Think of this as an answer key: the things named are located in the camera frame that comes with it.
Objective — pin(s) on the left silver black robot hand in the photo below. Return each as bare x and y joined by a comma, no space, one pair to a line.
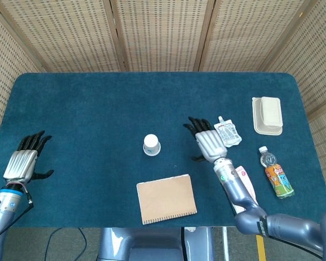
20,164

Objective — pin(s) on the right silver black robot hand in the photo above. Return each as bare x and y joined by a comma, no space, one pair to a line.
210,144

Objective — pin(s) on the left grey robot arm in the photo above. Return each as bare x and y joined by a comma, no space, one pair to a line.
5,204

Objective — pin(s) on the white spouted drink pouch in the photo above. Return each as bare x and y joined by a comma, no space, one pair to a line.
229,133

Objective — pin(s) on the beige food container tray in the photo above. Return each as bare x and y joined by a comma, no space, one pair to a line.
256,119

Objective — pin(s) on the white pink tissue pack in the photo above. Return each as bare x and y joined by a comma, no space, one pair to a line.
248,182

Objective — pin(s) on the white rectangular food box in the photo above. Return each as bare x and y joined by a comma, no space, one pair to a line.
271,110

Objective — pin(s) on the brown spiral notebook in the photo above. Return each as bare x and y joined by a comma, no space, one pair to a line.
165,198

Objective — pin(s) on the orange label drink bottle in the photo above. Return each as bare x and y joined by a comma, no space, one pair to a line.
274,174

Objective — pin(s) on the blue table cloth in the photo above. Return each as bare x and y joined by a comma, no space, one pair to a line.
97,108

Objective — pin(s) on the bamboo folding screen panel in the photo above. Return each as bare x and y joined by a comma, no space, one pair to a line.
163,35
70,35
247,35
5,68
315,68

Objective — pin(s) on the grey robot torso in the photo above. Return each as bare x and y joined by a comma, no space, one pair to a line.
152,244

